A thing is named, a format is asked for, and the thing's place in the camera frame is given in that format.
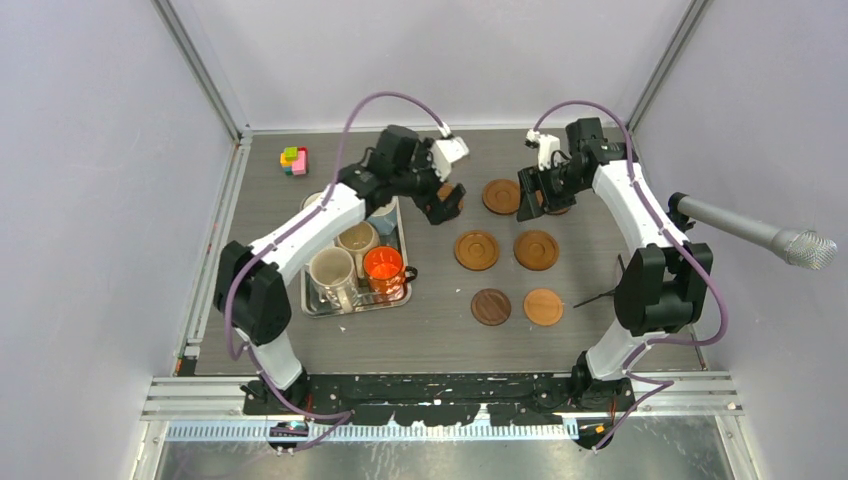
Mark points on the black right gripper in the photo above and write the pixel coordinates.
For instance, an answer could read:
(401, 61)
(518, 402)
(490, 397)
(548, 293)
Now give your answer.
(531, 179)

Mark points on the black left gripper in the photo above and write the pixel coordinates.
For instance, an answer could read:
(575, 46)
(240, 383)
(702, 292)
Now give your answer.
(436, 210)

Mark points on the ringed wooden coaster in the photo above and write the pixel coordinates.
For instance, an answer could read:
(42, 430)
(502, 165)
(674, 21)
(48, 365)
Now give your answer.
(502, 196)
(560, 210)
(445, 190)
(476, 250)
(536, 250)

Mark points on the orange translucent cup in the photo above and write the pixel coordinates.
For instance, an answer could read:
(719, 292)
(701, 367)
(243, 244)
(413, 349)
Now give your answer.
(387, 273)

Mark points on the light wooden coaster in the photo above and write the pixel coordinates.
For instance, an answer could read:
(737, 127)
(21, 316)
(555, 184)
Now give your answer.
(543, 307)

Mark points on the dark walnut coaster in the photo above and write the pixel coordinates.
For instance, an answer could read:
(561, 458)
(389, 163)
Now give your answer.
(491, 307)

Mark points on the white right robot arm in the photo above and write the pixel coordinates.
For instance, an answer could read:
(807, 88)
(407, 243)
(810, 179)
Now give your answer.
(663, 286)

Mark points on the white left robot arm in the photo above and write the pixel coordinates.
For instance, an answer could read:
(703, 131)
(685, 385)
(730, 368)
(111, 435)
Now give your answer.
(252, 280)

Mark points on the light blue mug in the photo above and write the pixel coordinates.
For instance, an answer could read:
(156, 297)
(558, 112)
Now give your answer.
(385, 219)

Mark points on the cream mug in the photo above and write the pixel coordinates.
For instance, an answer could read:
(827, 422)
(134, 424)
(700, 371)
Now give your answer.
(358, 241)

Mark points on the white mug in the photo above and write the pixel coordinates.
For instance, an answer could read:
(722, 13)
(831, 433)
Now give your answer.
(310, 199)

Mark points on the colourful block puzzle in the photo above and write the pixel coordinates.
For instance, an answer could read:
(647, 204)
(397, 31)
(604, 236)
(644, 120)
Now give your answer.
(295, 161)

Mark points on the black microphone tripod stand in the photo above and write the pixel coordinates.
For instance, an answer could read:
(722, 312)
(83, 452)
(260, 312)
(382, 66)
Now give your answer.
(609, 291)

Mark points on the beige tall mug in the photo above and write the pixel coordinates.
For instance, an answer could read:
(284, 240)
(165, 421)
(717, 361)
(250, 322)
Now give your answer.
(333, 270)

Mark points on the metal tray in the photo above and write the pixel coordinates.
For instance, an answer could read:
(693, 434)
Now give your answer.
(315, 303)

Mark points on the grey microphone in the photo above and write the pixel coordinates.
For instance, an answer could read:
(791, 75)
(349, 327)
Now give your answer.
(797, 247)

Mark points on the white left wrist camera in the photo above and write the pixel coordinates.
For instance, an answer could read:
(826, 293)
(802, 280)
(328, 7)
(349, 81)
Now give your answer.
(446, 153)

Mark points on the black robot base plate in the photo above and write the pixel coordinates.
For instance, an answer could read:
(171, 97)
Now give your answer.
(446, 399)

